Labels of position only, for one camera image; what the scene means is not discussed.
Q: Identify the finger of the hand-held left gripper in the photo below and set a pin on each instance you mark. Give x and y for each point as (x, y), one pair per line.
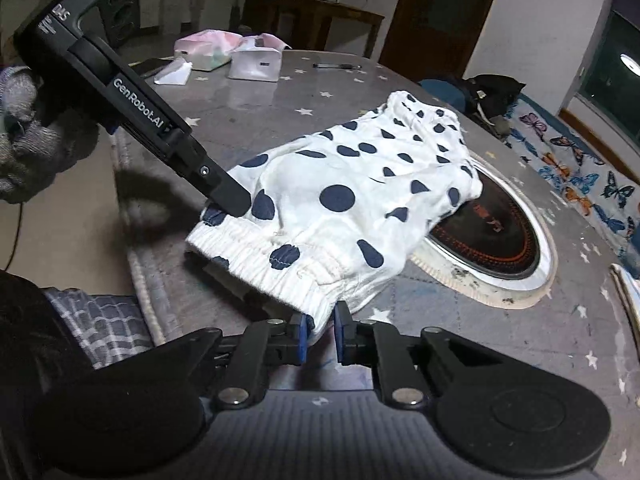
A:
(220, 185)

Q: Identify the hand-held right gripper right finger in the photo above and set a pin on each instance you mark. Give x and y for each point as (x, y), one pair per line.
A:
(342, 336)

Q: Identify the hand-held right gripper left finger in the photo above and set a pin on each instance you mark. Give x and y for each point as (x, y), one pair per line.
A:
(300, 345)

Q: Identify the white polka dot shorts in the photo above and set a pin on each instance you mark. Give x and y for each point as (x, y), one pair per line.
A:
(325, 180)

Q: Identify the person's left hand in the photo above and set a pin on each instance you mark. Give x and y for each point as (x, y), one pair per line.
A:
(30, 145)

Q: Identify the black speaker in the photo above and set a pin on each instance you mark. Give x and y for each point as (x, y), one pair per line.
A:
(120, 15)

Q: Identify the dark phone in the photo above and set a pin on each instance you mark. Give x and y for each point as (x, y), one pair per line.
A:
(150, 66)

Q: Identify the grey star tablecloth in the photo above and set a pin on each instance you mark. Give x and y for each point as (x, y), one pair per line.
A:
(280, 110)

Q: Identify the white tissue pack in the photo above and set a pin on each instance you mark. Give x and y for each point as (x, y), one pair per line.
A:
(252, 62)

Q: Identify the black pen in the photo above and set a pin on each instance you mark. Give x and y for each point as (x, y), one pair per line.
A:
(336, 66)

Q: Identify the round black induction cooktop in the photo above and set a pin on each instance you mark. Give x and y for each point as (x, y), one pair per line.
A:
(492, 240)

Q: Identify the person's plaid pants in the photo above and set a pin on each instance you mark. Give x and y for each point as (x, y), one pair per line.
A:
(100, 325)

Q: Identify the blue cushion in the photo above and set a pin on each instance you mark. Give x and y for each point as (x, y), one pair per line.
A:
(442, 92)

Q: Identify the black jacket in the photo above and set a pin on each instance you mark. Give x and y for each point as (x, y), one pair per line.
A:
(492, 97)

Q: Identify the brown wooden door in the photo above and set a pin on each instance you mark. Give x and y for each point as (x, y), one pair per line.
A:
(440, 5)

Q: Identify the butterfly print pillow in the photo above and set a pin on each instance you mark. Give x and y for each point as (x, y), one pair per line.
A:
(575, 170)

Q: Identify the green framed window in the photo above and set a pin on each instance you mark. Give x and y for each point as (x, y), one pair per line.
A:
(612, 70)

